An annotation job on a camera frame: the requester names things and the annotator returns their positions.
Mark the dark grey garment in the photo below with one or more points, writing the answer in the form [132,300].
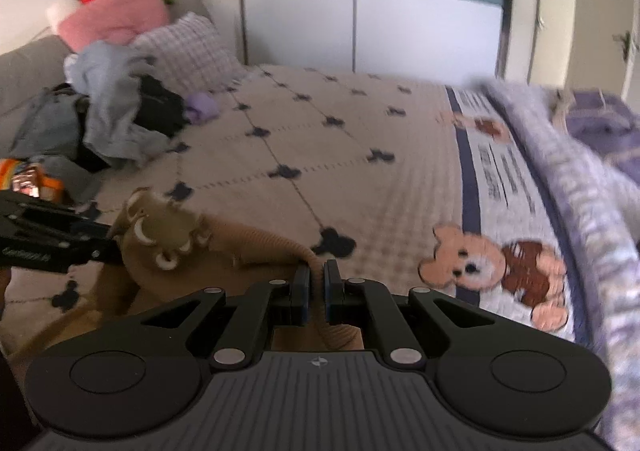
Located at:
[45,121]

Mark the small purple cloth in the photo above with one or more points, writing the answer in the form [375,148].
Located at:
[202,108]

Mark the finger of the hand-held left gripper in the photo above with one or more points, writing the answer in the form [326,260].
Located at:
[95,253]
[90,223]

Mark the grey padded headboard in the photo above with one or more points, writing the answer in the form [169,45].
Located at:
[30,66]

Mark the plaid pillow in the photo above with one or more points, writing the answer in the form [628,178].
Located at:
[195,51]

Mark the pink pillow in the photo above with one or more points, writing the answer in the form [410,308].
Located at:
[120,16]

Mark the brown ribbed ruffle-hem top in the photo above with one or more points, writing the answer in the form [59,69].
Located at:
[240,246]

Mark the light blue-grey sweatshirt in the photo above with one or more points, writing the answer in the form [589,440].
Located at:
[107,96]

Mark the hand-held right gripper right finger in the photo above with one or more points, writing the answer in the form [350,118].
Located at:
[330,293]

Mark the purple padded jacket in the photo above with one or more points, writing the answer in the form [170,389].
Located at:
[600,126]

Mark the purple floral quilt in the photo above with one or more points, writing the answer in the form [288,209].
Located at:
[590,211]

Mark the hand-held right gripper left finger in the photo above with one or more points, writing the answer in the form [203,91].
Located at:
[302,293]

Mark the white and teal wardrobe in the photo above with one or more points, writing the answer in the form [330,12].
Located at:
[375,6]

